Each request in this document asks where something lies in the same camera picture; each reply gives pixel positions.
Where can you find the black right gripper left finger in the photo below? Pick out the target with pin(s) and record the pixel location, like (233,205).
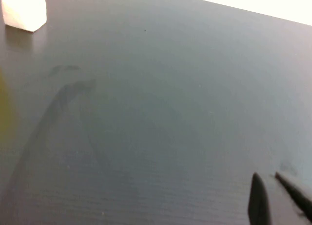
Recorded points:
(259,205)

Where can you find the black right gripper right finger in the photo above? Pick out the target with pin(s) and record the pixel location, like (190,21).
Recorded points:
(297,197)

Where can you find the white cube block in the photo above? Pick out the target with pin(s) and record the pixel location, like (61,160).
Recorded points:
(24,11)

